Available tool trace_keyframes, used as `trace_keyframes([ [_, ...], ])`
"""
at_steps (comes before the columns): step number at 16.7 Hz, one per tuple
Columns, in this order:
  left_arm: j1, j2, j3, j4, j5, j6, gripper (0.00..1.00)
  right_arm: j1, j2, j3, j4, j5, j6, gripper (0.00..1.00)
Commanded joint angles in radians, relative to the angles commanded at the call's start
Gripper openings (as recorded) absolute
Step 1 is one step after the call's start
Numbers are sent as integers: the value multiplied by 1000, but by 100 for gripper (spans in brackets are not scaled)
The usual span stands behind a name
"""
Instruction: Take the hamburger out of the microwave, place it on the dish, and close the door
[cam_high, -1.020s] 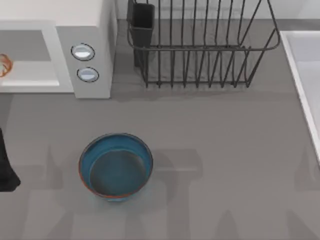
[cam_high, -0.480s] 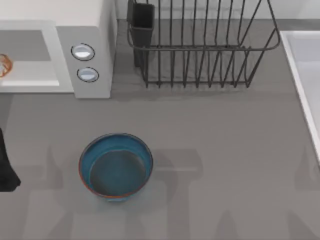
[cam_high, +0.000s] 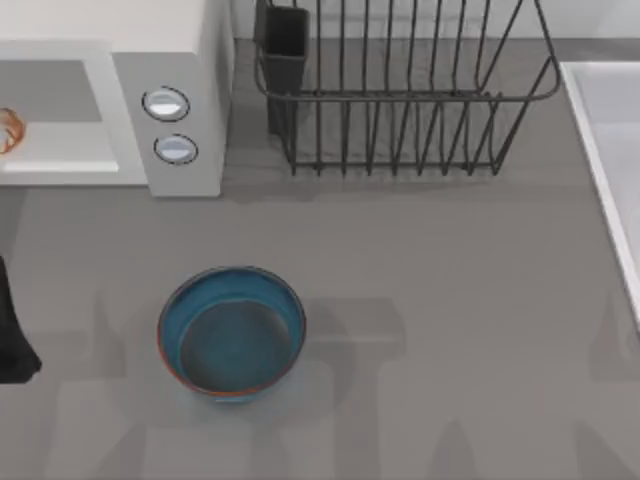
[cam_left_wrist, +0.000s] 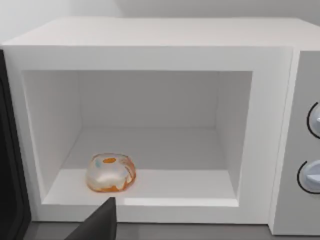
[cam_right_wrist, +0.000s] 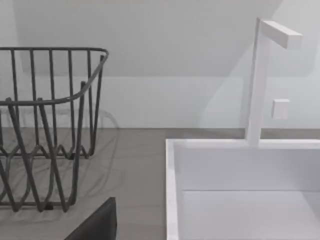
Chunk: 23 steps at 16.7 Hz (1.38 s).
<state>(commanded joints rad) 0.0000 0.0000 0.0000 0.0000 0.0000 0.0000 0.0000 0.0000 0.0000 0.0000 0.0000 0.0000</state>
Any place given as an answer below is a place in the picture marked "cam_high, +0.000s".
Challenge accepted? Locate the blue bowl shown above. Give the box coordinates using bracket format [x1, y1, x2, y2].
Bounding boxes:
[157, 265, 308, 407]

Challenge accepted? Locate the round microwave knob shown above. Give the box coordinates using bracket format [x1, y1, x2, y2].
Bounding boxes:
[141, 85, 192, 123]
[152, 133, 200, 166]

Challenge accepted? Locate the black cutlery holder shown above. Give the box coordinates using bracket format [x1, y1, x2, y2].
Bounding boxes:
[253, 0, 311, 135]

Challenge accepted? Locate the pale microwave oven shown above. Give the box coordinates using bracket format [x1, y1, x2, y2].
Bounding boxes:
[0, 0, 236, 200]

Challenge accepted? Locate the white sink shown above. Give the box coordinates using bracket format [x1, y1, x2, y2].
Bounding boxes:
[558, 61, 640, 335]

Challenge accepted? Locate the orange bread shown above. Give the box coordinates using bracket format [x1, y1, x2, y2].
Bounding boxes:
[0, 107, 26, 156]

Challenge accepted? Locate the black wire dish rack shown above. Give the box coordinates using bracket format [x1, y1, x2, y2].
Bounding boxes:
[253, 0, 561, 178]

